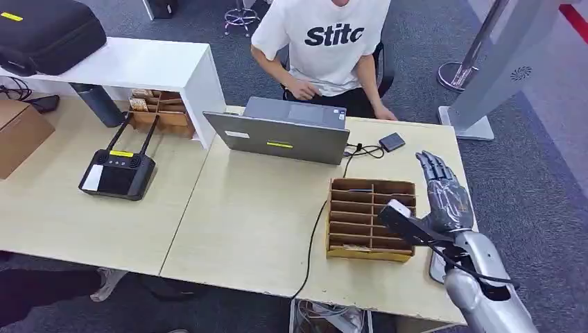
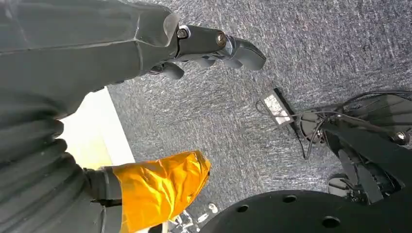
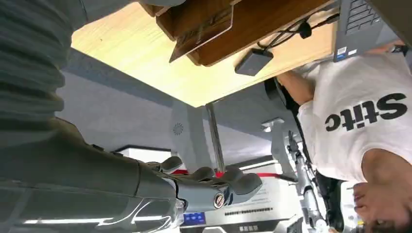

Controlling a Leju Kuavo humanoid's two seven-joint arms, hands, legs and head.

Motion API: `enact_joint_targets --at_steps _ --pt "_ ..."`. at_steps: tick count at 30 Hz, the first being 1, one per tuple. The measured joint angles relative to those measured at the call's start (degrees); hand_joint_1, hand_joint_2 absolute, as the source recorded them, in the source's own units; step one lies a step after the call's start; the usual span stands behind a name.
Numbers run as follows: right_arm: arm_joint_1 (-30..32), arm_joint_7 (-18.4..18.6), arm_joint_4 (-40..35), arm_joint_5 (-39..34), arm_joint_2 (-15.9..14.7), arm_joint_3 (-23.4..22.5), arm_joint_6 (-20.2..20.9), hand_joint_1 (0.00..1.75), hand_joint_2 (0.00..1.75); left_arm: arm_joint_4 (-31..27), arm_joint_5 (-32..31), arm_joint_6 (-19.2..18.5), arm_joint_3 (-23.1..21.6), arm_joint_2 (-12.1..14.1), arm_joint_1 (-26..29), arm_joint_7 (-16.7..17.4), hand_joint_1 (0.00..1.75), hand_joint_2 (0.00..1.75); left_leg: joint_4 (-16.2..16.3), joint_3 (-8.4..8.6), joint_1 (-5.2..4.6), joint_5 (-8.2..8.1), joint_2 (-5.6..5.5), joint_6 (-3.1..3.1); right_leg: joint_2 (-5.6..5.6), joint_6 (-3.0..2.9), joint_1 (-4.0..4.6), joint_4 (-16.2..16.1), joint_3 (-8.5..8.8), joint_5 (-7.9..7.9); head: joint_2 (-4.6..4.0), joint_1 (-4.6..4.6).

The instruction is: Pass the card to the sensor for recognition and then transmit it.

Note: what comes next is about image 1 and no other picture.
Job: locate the person's right hand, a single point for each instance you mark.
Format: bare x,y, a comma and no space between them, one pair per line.
303,89

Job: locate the black carrying case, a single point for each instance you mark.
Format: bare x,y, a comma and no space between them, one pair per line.
46,36

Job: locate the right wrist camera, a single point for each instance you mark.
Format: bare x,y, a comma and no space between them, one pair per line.
404,220

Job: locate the small black external drive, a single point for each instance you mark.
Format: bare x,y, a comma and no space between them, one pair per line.
392,142

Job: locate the grey floor kiosk stand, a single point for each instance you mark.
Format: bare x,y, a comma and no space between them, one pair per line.
500,69

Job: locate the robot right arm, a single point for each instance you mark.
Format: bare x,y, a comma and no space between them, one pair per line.
482,285

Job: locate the small black device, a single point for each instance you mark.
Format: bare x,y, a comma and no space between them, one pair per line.
43,104

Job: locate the person's foot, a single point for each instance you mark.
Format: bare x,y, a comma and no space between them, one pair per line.
108,282

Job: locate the brown cardboard box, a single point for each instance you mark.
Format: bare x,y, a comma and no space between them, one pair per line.
20,135

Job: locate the seated person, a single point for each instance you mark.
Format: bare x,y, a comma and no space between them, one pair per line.
326,46

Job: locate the black floor object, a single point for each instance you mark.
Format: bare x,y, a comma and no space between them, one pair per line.
161,7

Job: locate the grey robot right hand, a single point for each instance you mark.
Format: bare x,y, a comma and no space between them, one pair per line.
448,202

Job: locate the white-edged phone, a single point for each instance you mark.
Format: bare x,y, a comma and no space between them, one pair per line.
436,269

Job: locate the wooden desk organizer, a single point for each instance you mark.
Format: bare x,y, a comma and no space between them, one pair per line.
167,117

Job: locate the grey laptop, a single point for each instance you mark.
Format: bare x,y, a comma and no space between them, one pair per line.
285,138

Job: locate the person's left hand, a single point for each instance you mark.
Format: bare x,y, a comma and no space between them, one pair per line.
385,113

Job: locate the white open storage box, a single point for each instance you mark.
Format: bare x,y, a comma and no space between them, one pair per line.
330,317

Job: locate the person's leg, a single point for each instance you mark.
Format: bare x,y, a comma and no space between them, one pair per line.
41,289

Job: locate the dark cylindrical bottle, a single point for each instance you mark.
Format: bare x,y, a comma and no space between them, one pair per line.
99,103

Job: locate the white desk shelf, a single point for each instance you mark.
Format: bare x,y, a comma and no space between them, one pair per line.
151,64

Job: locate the wooden card box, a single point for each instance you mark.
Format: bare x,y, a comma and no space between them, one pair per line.
367,220

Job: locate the black remote controller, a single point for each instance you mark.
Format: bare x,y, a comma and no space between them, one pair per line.
117,177

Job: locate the chrome stanchion post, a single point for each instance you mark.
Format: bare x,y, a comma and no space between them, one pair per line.
459,69

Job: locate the chrome chair base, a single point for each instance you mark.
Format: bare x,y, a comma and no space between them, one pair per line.
241,17

